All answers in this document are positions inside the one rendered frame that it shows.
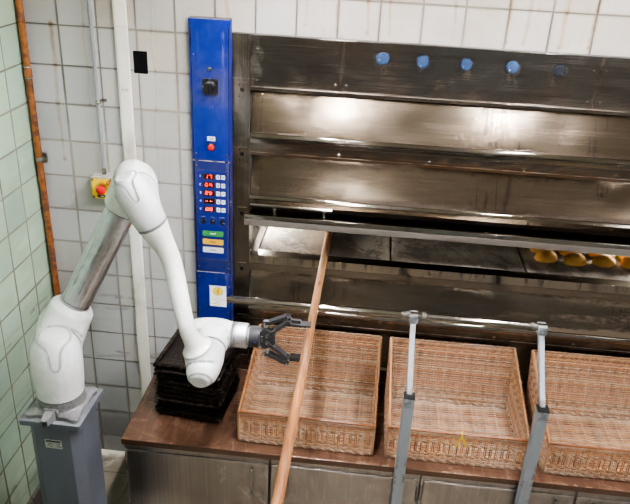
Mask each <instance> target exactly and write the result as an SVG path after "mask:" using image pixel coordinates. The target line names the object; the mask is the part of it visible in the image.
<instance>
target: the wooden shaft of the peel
mask: <svg viewBox="0 0 630 504"><path fill-rule="evenodd" d="M331 236H332V232H327V231H326V232H325V237H324V242H323V247H322V252H321V257H320V262H319V267H318V272H317V277H316V282H315V287H314V292H313V297H312V302H311V307H310V312H309V317H308V321H310V322H312V326H311V328H306V332H305V337H304V342H303V347H302V352H301V357H300V362H299V367H298V372H297V377H296V382H295V387H294V392H293V397H292V402H291V407H290V412H289V417H288V422H287V427H286V432H285V437H284V442H283V447H282V452H281V457H280V462H279V467H278V472H277V477H276V482H275V487H274V492H273V497H272V502H271V504H283V503H284V497H285V492H286V486H287V480H288V475H289V469H290V464H291V458H292V453H293V447H294V442H295V436H296V430H297V425H298V419H299V414H300V408H301V403H302V397H303V392H304V386H305V380H306V375H307V369H308V364H309V358H310V353H311V347H312V342H313V336H314V330H315V325H316V319H317V314H318V308H319V303H320V297H321V292H322V286H323V280H324V275H325V269H326V264H327V258H328V253H329V247H330V241H331Z"/></svg>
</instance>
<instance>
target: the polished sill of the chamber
mask: <svg viewBox="0 0 630 504"><path fill-rule="evenodd" d="M320 257H321V255H317V254H305V253H293V252H281V251H269V250H258V249H252V250H251V252H250V254H249V263H259V264H271V265H282V266H294V267H306V268H317V269H318V267H319V262H320ZM326 269H329V270H341V271H352V272H364V273H376V274H387V275H399V276H411V277H422V278H434V279H446V280H457V281H469V282H481V283H492V284H504V285H516V286H527V287H539V288H550V289H562V290H574V291H585V292H597V293H609V294H620V295H630V281H625V280H613V279H601V278H589V277H577V276H565V275H554V274H542V273H530V272H518V271H506V270H494V269H483V268H471V267H459V266H447V265H435V264H423V263H412V262H400V261H388V260H376V259H364V258H352V257H340V256H329V255H328V258H327V264H326Z"/></svg>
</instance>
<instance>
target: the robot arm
mask: <svg viewBox="0 0 630 504"><path fill-rule="evenodd" d="M160 202H161V201H160V197H159V193H158V181H157V178H156V175H155V173H154V171H153V170H152V168H151V167H150V166H149V165H148V164H145V163H144V162H141V161H139V160H137V159H130V160H126V161H124V162H122V163H121V164H119V165H118V166H117V167H116V169H115V171H114V174H113V176H112V178H111V181H110V184H109V187H108V190H107V193H106V196H105V206H106V207H105V209H104V211H103V213H102V215H101V217H100V219H99V221H98V223H97V225H96V227H95V229H94V231H93V233H92V235H91V237H90V239H89V241H88V243H87V245H86V247H85V249H84V251H83V253H82V255H81V257H80V259H79V261H78V263H77V265H76V267H75V270H74V272H73V274H72V276H71V278H70V280H69V282H68V284H67V286H66V288H65V290H64V292H63V294H60V295H57V296H55V297H53V298H52V299H51V300H50V302H49V304H48V305H47V307H46V308H45V309H44V310H43V311H42V313H41V314H40V316H39V318H38V321H37V324H36V328H35V335H34V340H33V342H32V344H31V347H30V368H31V375H32V381H33V385H34V389H35V392H36V401H35V402H34V403H33V405H32V406H31V407H30V408H29V409H28V410H26V411H25V418H27V419H32V418H39V419H41V421H40V423H41V426H42V427H47V426H49V425H50V424H51V423H52V422H53V421H54V420H57V421H65V422H69V423H71V424H75V423H78V422H79V421H80V417H81V415H82V413H83V411H84V410H85V408H86V407H87V405H88V404H89V402H90V401H91V399H92V398H93V397H94V396H95V395H96V394H97V393H98V390H97V388H96V387H85V385H84V361H83V351H82V346H83V340H84V339H85V337H86V334H87V331H88V328H89V326H90V323H91V321H92V318H93V311H92V308H91V306H90V305H91V303H92V301H93V299H94V297H95V295H96V293H97V291H98V289H99V287H100V285H101V283H102V281H103V279H104V278H105V276H106V274H107V272H108V270H109V268H110V266H111V264H112V262H113V260H114V258H115V256H116V254H117V252H118V250H119V248H120V246H121V244H122V242H123V240H124V238H125V236H126V234H127V232H128V230H129V228H130V227H131V225H133V226H134V227H135V229H136V230H137V231H138V233H139V234H140V235H141V236H142V237H143V238H144V239H145V240H146V241H147V243H148V244H149V245H150V246H151V247H152V248H153V250H154V251H155V252H156V253H157V255H158V256H159V258H160V260H161V262H162V265H163V267H164V270H165V274H166V278H167V282H168V287H169V291H170V295H171V300H172V304H173V309H174V313H175V317H176V322H177V326H178V329H179V332H180V335H181V338H182V340H183V343H184V346H185V348H184V349H183V356H184V360H185V367H186V375H187V379H188V381H189V382H190V383H191V384H192V385H193V386H195V387H199V388H204V387H207V386H209V385H211V384H212V383H213V382H214V381H215V380H216V379H217V377H218V375H219V373H220V371H221V368H222V365H223V362H224V355H225V351H226V350H227V348H228V347H233V348H243V349H246V348H247V347H248V346H249V347H255V348H259V347H262V348H264V349H263V353H262V355H263V356H267V357H270V358H272V359H274V360H276V361H278V362H279V363H281V364H283V365H285V366H287V365H288V363H289V362H290V361H294V362H299V360H300V357H301V354H295V353H290V355H289V354H288V353H287V352H285V351H284V350H283V349H282V348H281V347H279V346H278V345H277V343H276V333H277V332H278V331H280V330H281V329H283V328H284V327H286V326H288V325H289V324H290V325H291V326H294V327H305V328H311V326H312V322H310V321H301V319H296V318H292V317H291V315H290V313H286V314H283V315H280V316H277V317H274V318H271V319H264V321H263V325H264V327H261V326H253V325H251V326H250V324H249V323H243V322H233V321H229V320H227V319H222V318H209V317H207V318H198V319H193V315H192V309H191V304H190V299H189V293H188V288H187V282H186V277H185V272H184V268H183V264H182V260H181V257H180V254H179V251H178V248H177V246H176V243H175V240H174V238H173V235H172V232H171V229H170V226H169V223H168V220H167V217H166V215H165V213H164V210H163V208H162V205H161V203H160ZM284 320H285V321H284ZM281 321H283V322H282V323H280V324H278V325H277V326H274V327H273V328H271V329H270V328H269V327H268V326H269V325H272V324H275V323H278V322H281ZM267 348H270V349H272V350H273V351H275V352H276V353H275V352H273V351H271V350H269V349H267ZM277 353H278V354H277Z"/></svg>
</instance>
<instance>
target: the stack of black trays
mask: <svg viewBox="0 0 630 504"><path fill-rule="evenodd" d="M184 348H185V346H184V343H183V340H182V338H181V335H180V332H179V329H177V330H176V332H175V333H174V335H173V336H172V337H171V339H170V340H169V342H168V343H167V345H166V346H165V348H164V349H163V350H162V352H161V353H160V355H159V356H158V358H157V359H156V361H155V362H154V363H153V367H155V369H154V371H155V372H154V373H153V375H157V376H156V378H155V379H154V381H156V382H155V383H154V384H157V386H156V387H155V389H158V391H157V392H156V394H157V395H156V396H155V399H156V401H155V402H156V403H157V405H156V406H155V407H156V408H157V410H156V411H157V412H159V413H160V414H165V415H171V416H177V417H183V418H189V419H195V420H201V421H208V422H214V423H219V422H221V420H222V418H223V416H224V413H225V411H226V409H227V407H228V405H229V403H230V401H231V399H232V397H233V395H234V393H235V391H236V389H237V386H238V384H239V381H240V378H238V376H239V374H237V372H238V369H237V368H238V366H239V365H238V363H239V361H240V360H238V359H239V357H240V356H237V355H238V353H239V352H238V350H239V349H240V348H233V347H228V348H227V350H226V351H225V355H224V362H223V365H222V368H221V371H220V373H219V375H218V377H217V379H216V380H215V381H214V382H213V383H212V384H211V385H209V386H207V387H204V388H199V387H195V386H193V385H192V384H191V383H190V382H189V381H188V379H187V375H186V367H185V360H184V356H183V349H184Z"/></svg>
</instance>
